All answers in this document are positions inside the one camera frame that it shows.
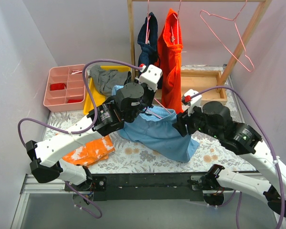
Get wooden clothes rack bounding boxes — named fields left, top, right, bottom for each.
left=127, top=0, right=272, bottom=105

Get pink compartment organizer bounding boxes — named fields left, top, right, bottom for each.
left=43, top=64, right=86, bottom=112

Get navy blue shorts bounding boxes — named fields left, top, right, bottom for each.
left=137, top=12, right=160, bottom=67

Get red cloth in organizer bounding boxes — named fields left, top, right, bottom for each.
left=50, top=83, right=66, bottom=91

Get light blue shorts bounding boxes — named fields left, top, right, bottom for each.
left=111, top=84, right=201, bottom=163

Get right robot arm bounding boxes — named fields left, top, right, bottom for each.
left=173, top=101, right=286, bottom=217

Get red orange shorts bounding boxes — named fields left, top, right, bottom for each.
left=157, top=9, right=183, bottom=114

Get pink hanger under orange shorts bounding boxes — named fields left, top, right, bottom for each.
left=169, top=0, right=183, bottom=45

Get red cloth front compartment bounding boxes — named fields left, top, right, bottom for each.
left=67, top=99, right=82, bottom=104

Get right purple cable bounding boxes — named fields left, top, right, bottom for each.
left=190, top=85, right=286, bottom=229

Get floral table mat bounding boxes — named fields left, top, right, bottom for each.
left=43, top=65, right=257, bottom=174

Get orange white folded cloth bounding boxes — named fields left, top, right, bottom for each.
left=62, top=136, right=115, bottom=167

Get pink wire hanger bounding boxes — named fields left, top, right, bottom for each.
left=146, top=98, right=174, bottom=119
left=199, top=0, right=255, bottom=73

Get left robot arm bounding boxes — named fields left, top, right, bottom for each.
left=26, top=83, right=157, bottom=191

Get grey shorts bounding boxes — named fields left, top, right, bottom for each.
left=89, top=65, right=132, bottom=97

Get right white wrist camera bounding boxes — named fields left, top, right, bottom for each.
left=182, top=89, right=202, bottom=116

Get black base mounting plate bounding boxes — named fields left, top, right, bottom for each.
left=64, top=171, right=227, bottom=206

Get white red item in organizer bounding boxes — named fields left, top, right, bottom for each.
left=70, top=70, right=82, bottom=75

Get pink hanger under navy shorts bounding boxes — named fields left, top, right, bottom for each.
left=145, top=0, right=150, bottom=44

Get yellow plastic bin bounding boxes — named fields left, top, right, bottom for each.
left=83, top=66, right=131, bottom=115

